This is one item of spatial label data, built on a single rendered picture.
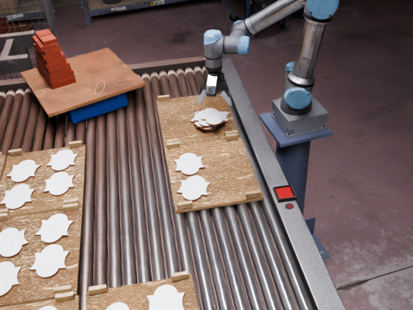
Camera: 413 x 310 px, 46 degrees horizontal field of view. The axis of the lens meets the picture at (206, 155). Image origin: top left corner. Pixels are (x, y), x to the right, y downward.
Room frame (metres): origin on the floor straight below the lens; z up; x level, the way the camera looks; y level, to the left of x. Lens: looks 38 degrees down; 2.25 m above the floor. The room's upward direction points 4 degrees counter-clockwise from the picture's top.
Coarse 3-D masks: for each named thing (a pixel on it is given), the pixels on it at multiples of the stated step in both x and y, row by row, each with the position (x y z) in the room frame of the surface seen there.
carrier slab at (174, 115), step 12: (192, 96) 2.18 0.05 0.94; (216, 96) 2.16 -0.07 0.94; (168, 108) 2.07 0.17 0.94; (180, 108) 2.07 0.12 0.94; (192, 108) 2.06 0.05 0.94; (204, 108) 2.05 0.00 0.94; (216, 108) 2.04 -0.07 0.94; (228, 108) 2.04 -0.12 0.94; (168, 120) 1.97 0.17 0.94; (180, 120) 1.96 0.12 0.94; (228, 120) 1.93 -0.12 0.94; (168, 132) 1.86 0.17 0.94; (180, 132) 1.86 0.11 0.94; (192, 132) 1.85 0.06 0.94; (204, 132) 1.85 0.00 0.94; (216, 132) 1.84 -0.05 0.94; (180, 144) 1.77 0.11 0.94
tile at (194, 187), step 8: (192, 176) 1.53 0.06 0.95; (184, 184) 1.48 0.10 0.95; (192, 184) 1.48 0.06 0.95; (200, 184) 1.47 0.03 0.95; (208, 184) 1.47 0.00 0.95; (176, 192) 1.44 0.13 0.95; (184, 192) 1.43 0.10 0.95; (192, 192) 1.43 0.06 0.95; (200, 192) 1.43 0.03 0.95; (192, 200) 1.39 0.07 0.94
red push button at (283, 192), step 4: (280, 188) 1.44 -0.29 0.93; (284, 188) 1.44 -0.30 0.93; (288, 188) 1.43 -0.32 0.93; (280, 192) 1.42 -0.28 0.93; (284, 192) 1.41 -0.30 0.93; (288, 192) 1.41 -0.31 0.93; (292, 192) 1.41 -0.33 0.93; (280, 196) 1.39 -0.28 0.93; (284, 196) 1.39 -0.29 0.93; (288, 196) 1.39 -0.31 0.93; (292, 196) 1.39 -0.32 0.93
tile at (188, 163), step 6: (180, 156) 1.66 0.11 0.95; (186, 156) 1.66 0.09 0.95; (192, 156) 1.66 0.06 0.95; (180, 162) 1.62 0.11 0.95; (186, 162) 1.62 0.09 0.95; (192, 162) 1.62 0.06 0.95; (198, 162) 1.61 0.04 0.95; (180, 168) 1.58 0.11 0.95; (186, 168) 1.58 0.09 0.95; (192, 168) 1.58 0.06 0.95; (198, 168) 1.58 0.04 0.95; (204, 168) 1.58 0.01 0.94; (186, 174) 1.54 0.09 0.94; (192, 174) 1.54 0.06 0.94
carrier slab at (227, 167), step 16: (192, 144) 1.76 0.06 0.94; (208, 144) 1.75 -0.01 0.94; (224, 144) 1.75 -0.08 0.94; (240, 144) 1.74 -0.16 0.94; (208, 160) 1.64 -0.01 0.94; (224, 160) 1.63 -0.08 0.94; (240, 160) 1.62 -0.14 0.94; (176, 176) 1.55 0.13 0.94; (208, 176) 1.53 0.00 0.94; (224, 176) 1.53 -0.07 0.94; (240, 176) 1.52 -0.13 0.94; (208, 192) 1.44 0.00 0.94; (224, 192) 1.43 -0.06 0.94; (240, 192) 1.42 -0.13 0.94; (176, 208) 1.36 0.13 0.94; (192, 208) 1.35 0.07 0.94; (208, 208) 1.36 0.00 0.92
